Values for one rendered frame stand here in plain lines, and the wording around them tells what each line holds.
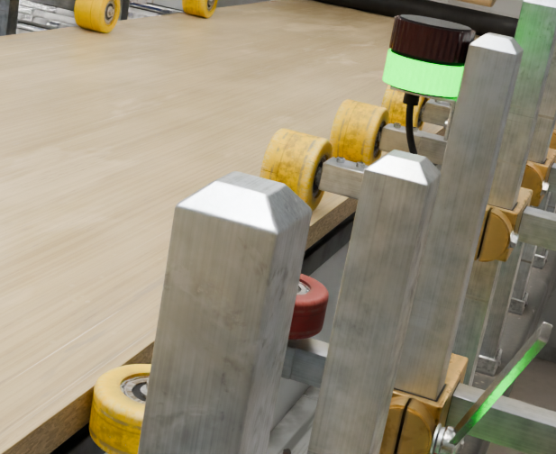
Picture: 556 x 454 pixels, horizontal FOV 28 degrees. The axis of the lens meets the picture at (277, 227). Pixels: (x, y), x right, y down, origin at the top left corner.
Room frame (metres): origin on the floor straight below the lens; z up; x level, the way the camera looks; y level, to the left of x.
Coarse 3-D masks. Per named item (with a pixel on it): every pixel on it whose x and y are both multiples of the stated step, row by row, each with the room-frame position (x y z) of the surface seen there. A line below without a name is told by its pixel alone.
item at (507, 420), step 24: (288, 360) 0.88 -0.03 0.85; (312, 360) 0.88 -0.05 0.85; (312, 384) 0.88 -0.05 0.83; (456, 408) 0.84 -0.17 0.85; (504, 408) 0.84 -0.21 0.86; (528, 408) 0.84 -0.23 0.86; (480, 432) 0.83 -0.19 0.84; (504, 432) 0.83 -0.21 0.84; (528, 432) 0.82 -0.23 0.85; (552, 432) 0.82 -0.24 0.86
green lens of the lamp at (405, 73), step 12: (396, 60) 0.82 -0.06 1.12; (408, 60) 0.81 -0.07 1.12; (384, 72) 0.84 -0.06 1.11; (396, 72) 0.82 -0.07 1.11; (408, 72) 0.81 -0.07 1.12; (420, 72) 0.81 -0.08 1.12; (432, 72) 0.81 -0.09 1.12; (444, 72) 0.81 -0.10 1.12; (456, 72) 0.82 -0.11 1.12; (396, 84) 0.82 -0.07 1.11; (408, 84) 0.81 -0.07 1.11; (420, 84) 0.81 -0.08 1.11; (432, 84) 0.81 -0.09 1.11; (444, 84) 0.81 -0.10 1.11; (456, 84) 0.82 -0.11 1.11
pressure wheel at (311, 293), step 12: (300, 276) 0.93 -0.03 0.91; (300, 288) 0.91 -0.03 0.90; (312, 288) 0.90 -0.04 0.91; (324, 288) 0.91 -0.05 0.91; (300, 300) 0.87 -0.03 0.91; (312, 300) 0.88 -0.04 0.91; (324, 300) 0.89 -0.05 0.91; (300, 312) 0.87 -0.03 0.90; (312, 312) 0.87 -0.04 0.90; (324, 312) 0.89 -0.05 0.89; (300, 324) 0.87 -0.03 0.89; (312, 324) 0.88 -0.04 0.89; (288, 336) 0.87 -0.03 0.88; (300, 336) 0.87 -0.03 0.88; (312, 336) 0.88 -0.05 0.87
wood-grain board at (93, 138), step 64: (0, 64) 1.63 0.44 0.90; (64, 64) 1.72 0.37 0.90; (128, 64) 1.82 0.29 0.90; (192, 64) 1.92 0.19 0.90; (256, 64) 2.04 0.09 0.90; (320, 64) 2.17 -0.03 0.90; (384, 64) 2.33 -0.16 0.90; (0, 128) 1.27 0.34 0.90; (64, 128) 1.32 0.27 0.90; (128, 128) 1.38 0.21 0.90; (192, 128) 1.45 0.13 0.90; (256, 128) 1.51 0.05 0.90; (320, 128) 1.59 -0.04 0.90; (0, 192) 1.03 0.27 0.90; (64, 192) 1.07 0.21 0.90; (128, 192) 1.11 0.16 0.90; (192, 192) 1.15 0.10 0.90; (0, 256) 0.87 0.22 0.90; (64, 256) 0.89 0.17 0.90; (128, 256) 0.92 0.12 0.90; (0, 320) 0.74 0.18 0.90; (64, 320) 0.76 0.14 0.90; (128, 320) 0.78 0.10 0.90; (0, 384) 0.65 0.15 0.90; (64, 384) 0.66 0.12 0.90; (0, 448) 0.57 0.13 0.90
